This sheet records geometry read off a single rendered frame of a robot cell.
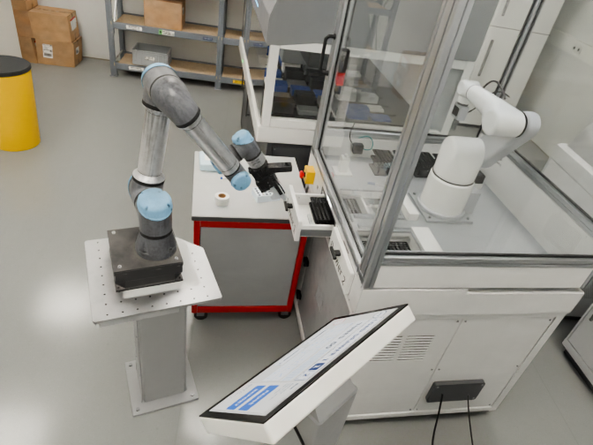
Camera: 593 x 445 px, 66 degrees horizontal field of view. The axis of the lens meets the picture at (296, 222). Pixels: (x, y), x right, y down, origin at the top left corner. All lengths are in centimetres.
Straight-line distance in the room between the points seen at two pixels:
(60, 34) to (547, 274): 537
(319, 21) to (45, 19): 403
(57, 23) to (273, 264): 431
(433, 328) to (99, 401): 155
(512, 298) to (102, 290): 155
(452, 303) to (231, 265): 111
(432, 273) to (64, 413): 172
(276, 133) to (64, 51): 378
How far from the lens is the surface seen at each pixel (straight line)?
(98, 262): 192
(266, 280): 245
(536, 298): 204
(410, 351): 203
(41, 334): 274
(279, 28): 252
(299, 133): 274
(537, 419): 289
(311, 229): 195
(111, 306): 174
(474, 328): 205
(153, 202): 165
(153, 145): 167
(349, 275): 171
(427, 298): 178
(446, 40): 124
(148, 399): 236
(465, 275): 176
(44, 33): 609
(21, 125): 423
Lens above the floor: 202
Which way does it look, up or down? 36 degrees down
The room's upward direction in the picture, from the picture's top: 11 degrees clockwise
